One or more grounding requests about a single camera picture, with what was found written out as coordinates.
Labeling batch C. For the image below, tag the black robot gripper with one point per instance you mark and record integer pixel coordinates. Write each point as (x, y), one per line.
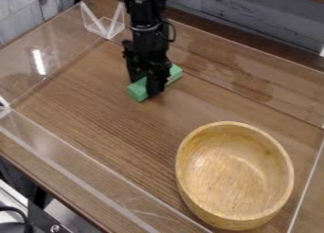
(146, 56)

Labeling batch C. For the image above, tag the green rectangular block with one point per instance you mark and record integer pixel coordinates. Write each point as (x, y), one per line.
(137, 90)

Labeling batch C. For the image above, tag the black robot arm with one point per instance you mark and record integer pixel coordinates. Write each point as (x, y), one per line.
(148, 12)

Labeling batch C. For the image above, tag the brown wooden bowl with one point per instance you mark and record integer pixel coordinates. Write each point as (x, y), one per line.
(235, 175)

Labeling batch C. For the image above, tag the clear acrylic corner bracket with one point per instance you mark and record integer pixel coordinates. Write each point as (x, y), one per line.
(106, 27)

